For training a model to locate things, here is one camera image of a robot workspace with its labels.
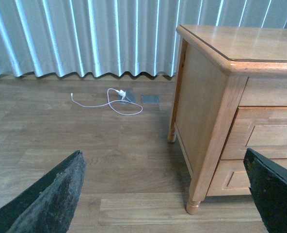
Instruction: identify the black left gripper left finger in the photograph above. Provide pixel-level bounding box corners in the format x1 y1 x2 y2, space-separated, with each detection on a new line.
0 150 86 233

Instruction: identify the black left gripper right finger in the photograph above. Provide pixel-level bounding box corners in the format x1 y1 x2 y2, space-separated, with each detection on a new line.
243 148 287 233

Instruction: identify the wooden drawer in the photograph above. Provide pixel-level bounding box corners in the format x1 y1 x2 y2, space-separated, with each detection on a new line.
206 159 287 197
221 107 287 160

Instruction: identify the wooden nightstand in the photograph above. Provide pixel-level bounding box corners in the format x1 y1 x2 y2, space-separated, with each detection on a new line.
168 25 287 215

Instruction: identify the white plug on floor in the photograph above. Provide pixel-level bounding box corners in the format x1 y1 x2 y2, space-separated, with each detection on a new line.
115 90 126 96

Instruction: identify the open grey floor socket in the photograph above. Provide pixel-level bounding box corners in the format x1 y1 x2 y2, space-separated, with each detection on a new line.
118 91 136 104

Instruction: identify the closed grey floor socket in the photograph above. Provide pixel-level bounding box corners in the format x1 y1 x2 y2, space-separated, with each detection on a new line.
141 95 160 104

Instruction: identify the pale pleated curtain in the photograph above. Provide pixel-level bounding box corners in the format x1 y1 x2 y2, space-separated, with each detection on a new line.
0 0 287 77

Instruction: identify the white cable on floor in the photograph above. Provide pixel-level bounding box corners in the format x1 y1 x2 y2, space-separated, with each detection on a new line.
70 88 144 116

